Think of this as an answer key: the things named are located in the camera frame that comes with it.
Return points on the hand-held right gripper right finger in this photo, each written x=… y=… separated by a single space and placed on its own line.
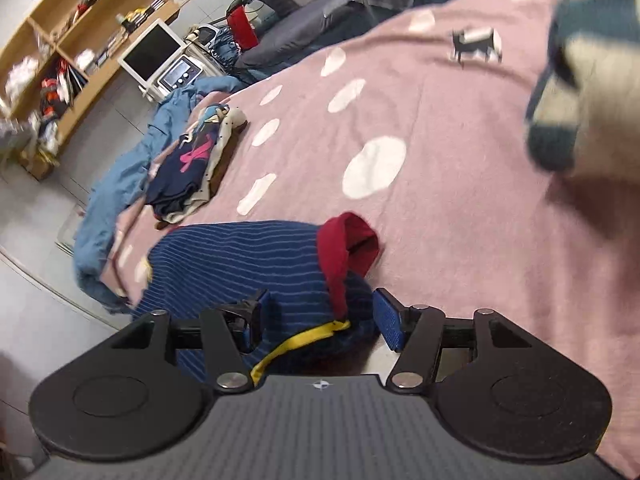
x=390 y=321

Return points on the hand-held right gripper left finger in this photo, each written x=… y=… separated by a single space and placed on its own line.
x=260 y=311

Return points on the navy ribbed sweater red trim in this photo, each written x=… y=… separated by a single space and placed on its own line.
x=225 y=260

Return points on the pile of folded clothes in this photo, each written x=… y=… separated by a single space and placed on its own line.
x=222 y=130

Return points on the navy folded garment pink print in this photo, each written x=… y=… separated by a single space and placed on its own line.
x=180 y=170

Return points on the pink blanket with white dots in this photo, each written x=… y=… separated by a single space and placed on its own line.
x=450 y=160

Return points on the light blue denim garment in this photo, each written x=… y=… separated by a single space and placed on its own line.
x=120 y=175

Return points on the white device with control panel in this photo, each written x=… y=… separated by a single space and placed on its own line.
x=181 y=74

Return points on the blue ruffled cloth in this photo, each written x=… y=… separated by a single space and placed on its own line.
x=227 y=52

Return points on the white monitor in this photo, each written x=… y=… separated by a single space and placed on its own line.
x=150 y=50

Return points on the red cloth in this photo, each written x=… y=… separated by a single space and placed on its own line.
x=242 y=27

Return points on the wooden shelf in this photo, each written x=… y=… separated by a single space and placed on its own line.
x=85 y=50

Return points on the teal cream striped cloth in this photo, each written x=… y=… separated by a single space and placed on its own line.
x=585 y=60

